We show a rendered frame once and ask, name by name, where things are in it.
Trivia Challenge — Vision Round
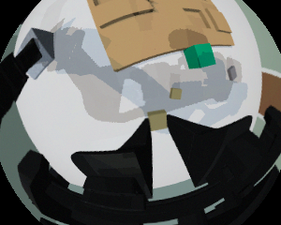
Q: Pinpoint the tan puzzle board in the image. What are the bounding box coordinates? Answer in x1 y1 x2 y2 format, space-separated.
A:
87 0 235 72

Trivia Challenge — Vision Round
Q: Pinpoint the green block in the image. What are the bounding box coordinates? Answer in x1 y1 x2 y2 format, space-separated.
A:
183 44 215 68

